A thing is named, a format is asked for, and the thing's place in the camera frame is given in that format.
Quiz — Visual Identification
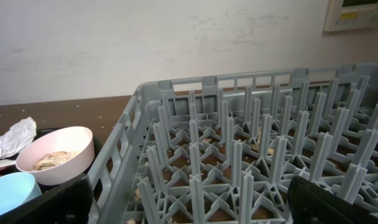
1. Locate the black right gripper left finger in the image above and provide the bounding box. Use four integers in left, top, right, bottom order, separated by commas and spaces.
0, 174, 93, 224

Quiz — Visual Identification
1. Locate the rice and peanut waste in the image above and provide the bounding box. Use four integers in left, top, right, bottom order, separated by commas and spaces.
32, 151, 79, 171

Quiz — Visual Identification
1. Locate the wall control panel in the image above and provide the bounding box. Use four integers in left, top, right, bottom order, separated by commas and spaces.
323, 0, 378, 32

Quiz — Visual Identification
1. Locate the grey dishwasher rack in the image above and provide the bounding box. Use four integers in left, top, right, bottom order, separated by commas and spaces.
88, 63, 378, 223

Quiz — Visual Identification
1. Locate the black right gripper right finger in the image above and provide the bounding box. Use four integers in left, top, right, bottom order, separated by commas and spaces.
287, 176, 378, 224

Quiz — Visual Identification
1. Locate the pink bowl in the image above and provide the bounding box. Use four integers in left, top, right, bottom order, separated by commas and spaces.
16, 126, 95, 185

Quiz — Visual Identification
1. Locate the white tissue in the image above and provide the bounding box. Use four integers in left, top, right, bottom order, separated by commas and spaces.
0, 117, 37, 159

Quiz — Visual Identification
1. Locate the light blue cup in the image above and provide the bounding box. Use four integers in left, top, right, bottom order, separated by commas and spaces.
0, 172, 42, 216

